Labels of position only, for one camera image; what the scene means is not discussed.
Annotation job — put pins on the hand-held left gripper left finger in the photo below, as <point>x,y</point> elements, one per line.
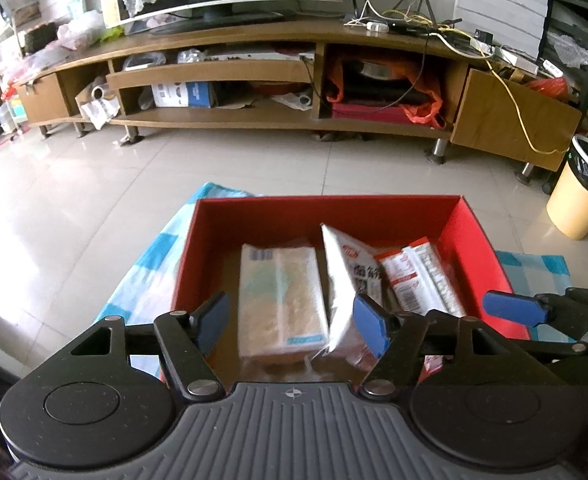
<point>213,317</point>

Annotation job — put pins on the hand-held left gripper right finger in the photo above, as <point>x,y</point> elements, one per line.
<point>371,322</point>

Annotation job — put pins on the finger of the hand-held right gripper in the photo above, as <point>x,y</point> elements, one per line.
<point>514,307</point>
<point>559,350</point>

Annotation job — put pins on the white bread packet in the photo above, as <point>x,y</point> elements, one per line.
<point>344,270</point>

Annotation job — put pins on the red and white packet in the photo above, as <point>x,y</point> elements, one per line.
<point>414,280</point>

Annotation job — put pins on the clear cracker sandwich packet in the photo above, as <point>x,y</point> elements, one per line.
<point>279,300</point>

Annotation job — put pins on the red cardboard box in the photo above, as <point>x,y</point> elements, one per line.
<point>324,210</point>

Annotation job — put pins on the blue checked tablecloth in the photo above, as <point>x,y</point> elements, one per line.
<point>143,270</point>

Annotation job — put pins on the cream trash bin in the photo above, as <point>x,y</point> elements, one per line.
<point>571,200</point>

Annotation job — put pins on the orange bag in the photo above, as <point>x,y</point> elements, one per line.
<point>424,110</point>

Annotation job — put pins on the red plastic bag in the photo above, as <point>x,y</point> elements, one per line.
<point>546,87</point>

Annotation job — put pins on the white and blue box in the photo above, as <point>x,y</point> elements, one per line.
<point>183,95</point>

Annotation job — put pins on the open cardboard box with papers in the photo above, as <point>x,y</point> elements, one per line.
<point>98,105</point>

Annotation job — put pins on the wooden television stand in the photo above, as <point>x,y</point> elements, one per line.
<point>213,70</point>

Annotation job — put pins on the black router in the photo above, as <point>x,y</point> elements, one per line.
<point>414,26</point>

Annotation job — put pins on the white slatted panel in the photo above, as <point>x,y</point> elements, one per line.
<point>504,5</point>

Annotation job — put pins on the white storage rack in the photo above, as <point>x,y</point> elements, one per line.
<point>23,35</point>

